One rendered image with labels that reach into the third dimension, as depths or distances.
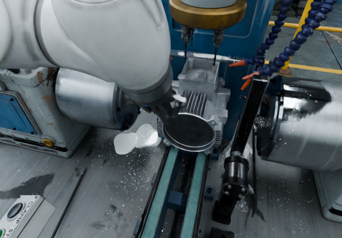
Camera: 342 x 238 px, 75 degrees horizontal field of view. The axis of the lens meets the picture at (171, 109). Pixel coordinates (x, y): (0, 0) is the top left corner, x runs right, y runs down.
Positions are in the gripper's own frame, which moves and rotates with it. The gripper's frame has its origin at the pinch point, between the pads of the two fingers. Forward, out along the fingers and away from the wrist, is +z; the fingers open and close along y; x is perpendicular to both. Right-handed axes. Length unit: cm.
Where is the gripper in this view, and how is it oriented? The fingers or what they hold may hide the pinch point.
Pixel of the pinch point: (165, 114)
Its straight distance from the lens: 56.9
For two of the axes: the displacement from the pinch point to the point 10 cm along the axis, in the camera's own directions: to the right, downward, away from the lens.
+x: -2.2, 9.3, -2.9
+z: 1.2, 3.2, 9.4
